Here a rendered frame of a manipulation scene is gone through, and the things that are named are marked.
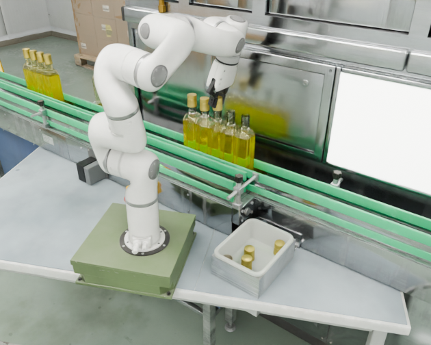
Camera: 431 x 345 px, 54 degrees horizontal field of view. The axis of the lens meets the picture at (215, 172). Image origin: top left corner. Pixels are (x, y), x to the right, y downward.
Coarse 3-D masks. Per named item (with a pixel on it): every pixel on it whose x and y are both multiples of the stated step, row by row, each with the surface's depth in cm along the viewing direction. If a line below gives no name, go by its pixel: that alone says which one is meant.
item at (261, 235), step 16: (256, 224) 140; (224, 240) 131; (240, 240) 138; (256, 240) 142; (272, 240) 138; (288, 240) 134; (240, 256) 135; (256, 256) 135; (272, 256) 135; (256, 272) 119
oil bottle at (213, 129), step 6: (222, 120) 148; (210, 126) 148; (216, 126) 146; (222, 126) 147; (210, 132) 149; (216, 132) 147; (210, 138) 150; (216, 138) 148; (210, 144) 151; (216, 144) 150; (210, 150) 153; (216, 150) 151; (216, 156) 152
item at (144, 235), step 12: (156, 204) 123; (132, 216) 122; (144, 216) 122; (156, 216) 125; (132, 228) 125; (144, 228) 124; (156, 228) 127; (132, 240) 126; (144, 240) 125; (156, 240) 129; (132, 252) 123
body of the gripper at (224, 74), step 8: (216, 64) 132; (224, 64) 132; (232, 64) 132; (216, 72) 133; (224, 72) 133; (232, 72) 137; (208, 80) 136; (216, 80) 134; (224, 80) 136; (232, 80) 141; (216, 88) 136; (224, 88) 140
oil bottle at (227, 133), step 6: (228, 126) 144; (234, 126) 144; (222, 132) 145; (228, 132) 144; (234, 132) 144; (222, 138) 146; (228, 138) 145; (222, 144) 148; (228, 144) 146; (222, 150) 149; (228, 150) 147; (222, 156) 150; (228, 156) 148
